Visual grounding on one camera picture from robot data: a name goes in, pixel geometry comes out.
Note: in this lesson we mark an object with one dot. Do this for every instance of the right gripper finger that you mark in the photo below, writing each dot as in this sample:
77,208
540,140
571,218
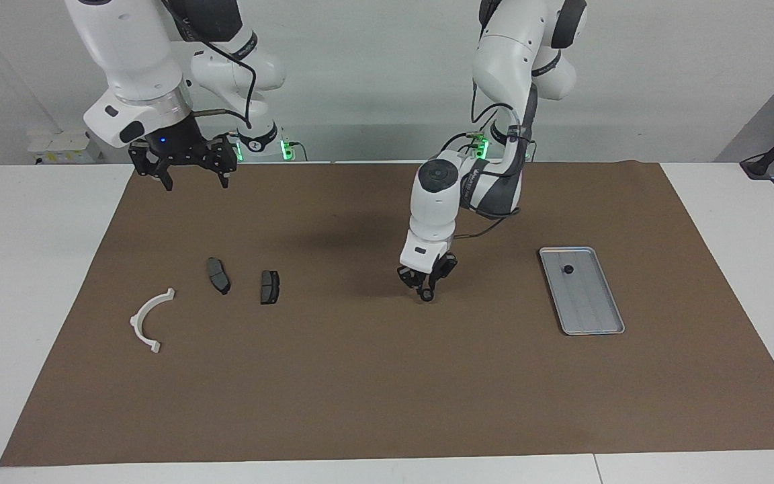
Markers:
223,177
167,179

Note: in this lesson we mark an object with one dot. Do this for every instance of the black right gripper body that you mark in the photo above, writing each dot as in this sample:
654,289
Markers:
182,144

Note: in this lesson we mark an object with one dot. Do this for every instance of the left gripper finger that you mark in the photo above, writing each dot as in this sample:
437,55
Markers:
417,285
439,281

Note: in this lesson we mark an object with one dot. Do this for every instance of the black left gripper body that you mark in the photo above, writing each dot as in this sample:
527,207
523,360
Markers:
431,271

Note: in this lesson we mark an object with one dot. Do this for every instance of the large black bearing gear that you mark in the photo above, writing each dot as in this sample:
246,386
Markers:
424,296

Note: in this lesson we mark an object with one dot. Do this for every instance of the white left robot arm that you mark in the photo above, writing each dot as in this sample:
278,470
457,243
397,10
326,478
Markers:
434,202

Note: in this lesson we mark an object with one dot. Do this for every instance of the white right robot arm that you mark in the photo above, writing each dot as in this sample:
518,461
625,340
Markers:
132,54

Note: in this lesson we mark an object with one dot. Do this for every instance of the silver metal tray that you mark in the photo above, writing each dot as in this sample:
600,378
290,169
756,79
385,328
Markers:
585,302

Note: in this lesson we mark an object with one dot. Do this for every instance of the curved dark brake pad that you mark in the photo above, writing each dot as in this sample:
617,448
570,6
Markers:
218,275

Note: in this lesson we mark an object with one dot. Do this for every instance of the brown table mat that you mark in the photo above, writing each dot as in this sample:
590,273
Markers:
394,390

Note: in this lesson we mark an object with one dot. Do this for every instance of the rectangular dark brake pad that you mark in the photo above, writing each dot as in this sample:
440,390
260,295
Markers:
269,288

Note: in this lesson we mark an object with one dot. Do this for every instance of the white wall power box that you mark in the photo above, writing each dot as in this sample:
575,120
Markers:
64,148

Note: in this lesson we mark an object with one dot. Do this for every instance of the white curved plastic bracket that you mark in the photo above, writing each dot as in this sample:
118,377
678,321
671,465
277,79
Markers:
137,324

